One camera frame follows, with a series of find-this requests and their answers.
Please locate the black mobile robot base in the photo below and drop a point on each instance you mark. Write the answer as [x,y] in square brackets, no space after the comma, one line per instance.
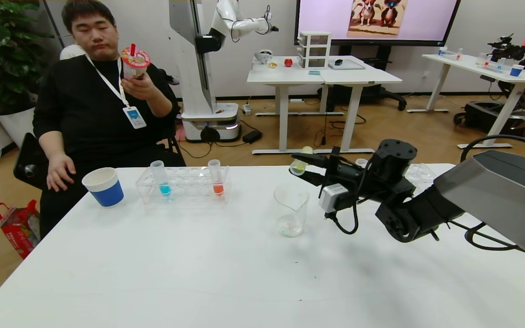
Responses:
[486,117]

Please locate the plastic drink cup pink lid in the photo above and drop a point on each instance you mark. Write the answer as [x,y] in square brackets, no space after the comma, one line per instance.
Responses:
[135,61]

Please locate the small distant tube rack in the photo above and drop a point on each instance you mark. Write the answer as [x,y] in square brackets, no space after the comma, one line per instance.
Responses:
[449,53]

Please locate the black chair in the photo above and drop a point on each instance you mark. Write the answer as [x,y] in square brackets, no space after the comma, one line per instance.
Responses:
[26,158]

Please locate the white cup with blue sleeve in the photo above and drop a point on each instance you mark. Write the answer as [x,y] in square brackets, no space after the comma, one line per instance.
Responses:
[106,193]

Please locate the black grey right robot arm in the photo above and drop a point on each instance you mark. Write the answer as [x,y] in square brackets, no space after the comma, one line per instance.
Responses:
[495,191]

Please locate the small white bowl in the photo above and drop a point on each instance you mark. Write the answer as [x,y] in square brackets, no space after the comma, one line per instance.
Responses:
[263,57]

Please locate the black background robot arm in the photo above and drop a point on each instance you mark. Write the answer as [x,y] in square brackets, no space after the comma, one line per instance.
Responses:
[508,48]

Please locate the test tube with orange pigment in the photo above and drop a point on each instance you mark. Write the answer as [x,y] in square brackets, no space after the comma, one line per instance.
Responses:
[361,161]
[217,187]

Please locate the grey flat tray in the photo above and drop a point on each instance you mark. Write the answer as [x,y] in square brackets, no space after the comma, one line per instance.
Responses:
[351,65]

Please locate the white power strip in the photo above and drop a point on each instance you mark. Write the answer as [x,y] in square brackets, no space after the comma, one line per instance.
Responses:
[247,109]

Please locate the white planter pot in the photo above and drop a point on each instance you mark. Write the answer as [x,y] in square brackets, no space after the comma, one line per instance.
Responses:
[16,127]

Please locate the man's left hand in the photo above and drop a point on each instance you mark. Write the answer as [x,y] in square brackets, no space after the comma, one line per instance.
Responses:
[144,87]

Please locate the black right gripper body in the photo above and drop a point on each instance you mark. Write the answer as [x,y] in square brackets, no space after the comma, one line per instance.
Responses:
[334,167]

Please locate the black power adapter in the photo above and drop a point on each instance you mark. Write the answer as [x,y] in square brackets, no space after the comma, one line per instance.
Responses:
[252,136]

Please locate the white standing desk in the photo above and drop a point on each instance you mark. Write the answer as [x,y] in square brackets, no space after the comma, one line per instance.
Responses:
[358,77]
[280,75]

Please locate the clear plastic test tube rack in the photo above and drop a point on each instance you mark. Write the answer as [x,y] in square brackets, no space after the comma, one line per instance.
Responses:
[422,173]
[188,186]

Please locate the man in black sweater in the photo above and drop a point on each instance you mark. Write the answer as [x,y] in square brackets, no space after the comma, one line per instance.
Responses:
[89,127]

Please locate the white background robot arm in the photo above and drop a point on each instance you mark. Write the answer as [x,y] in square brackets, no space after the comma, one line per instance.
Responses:
[244,26]

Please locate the red apple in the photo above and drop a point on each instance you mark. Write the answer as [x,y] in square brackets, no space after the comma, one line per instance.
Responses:
[288,63]

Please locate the clear glass beaker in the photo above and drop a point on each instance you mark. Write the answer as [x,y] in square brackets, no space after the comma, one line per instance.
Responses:
[290,218]

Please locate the small distant glass beaker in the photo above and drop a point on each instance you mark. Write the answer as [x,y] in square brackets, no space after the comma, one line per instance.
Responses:
[483,59]

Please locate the large wall display screen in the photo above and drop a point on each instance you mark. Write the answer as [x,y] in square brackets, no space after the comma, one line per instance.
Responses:
[326,20]

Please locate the red shopping bag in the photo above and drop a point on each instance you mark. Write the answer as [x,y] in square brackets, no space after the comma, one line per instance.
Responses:
[15,231]

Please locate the small blue paper cup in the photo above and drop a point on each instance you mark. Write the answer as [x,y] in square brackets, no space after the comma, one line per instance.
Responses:
[517,70]

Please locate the test tube with blue pigment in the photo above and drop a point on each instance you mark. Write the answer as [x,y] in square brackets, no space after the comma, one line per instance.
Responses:
[164,188]

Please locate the white robot tower with base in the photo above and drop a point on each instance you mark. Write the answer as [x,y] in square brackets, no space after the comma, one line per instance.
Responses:
[194,91]

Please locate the long white table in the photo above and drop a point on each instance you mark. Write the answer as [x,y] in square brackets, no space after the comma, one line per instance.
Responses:
[472,64]

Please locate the person in white shirt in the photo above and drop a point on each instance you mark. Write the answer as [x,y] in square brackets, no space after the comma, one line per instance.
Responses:
[71,52]

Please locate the test tube with yellow pigment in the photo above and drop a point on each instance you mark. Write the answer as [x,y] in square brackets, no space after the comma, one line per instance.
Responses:
[298,168]

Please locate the clear plastic drawer organizer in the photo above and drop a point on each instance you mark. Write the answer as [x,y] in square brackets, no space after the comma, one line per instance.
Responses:
[314,50]

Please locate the green leafy plant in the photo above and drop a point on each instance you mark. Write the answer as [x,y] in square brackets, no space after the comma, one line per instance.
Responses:
[2,54]

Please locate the man's right hand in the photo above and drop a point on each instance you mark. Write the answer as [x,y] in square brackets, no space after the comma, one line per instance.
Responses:
[60,172]

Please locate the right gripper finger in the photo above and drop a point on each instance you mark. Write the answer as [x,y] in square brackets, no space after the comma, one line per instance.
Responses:
[310,177]
[315,160]

